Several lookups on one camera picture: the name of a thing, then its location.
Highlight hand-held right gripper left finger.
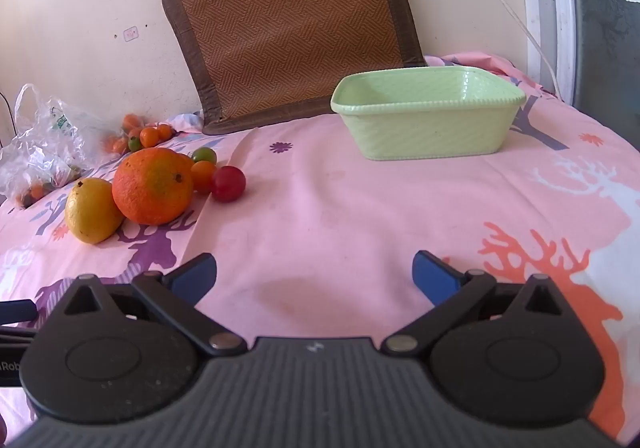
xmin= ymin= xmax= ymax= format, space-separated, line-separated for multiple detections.
xmin=47 ymin=253 xmax=248 ymax=358

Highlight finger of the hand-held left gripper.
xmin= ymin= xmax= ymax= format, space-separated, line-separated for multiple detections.
xmin=0 ymin=300 xmax=37 ymax=324

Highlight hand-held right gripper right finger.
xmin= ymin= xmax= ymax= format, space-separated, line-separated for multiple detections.
xmin=382 ymin=250 xmax=576 ymax=356

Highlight large orange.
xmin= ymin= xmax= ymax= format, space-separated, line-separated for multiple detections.
xmin=111 ymin=147 xmax=195 ymax=226

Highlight small red tomato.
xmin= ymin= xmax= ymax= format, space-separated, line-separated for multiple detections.
xmin=210 ymin=166 xmax=247 ymax=203

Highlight small orange mandarin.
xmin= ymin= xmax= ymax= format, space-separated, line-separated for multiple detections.
xmin=191 ymin=161 xmax=217 ymax=194

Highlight yellow lemon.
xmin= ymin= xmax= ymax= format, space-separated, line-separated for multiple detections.
xmin=65 ymin=178 xmax=126 ymax=245

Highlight light green plastic basin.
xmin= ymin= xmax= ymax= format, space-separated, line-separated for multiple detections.
xmin=330 ymin=66 xmax=527 ymax=161

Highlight pile of bagged small fruits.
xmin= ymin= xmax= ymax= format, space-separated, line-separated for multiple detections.
xmin=17 ymin=168 xmax=81 ymax=205

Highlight pink printed bedsheet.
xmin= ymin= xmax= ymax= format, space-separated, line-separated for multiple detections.
xmin=0 ymin=53 xmax=640 ymax=448

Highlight clear plastic bag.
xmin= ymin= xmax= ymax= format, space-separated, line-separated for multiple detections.
xmin=0 ymin=83 xmax=118 ymax=209

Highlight brown woven seat mat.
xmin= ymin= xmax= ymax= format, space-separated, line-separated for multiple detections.
xmin=161 ymin=0 xmax=426 ymax=136

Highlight white cable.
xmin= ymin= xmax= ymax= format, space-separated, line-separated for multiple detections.
xmin=440 ymin=0 xmax=558 ymax=94

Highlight white window frame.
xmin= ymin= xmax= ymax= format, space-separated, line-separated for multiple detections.
xmin=517 ymin=0 xmax=640 ymax=154

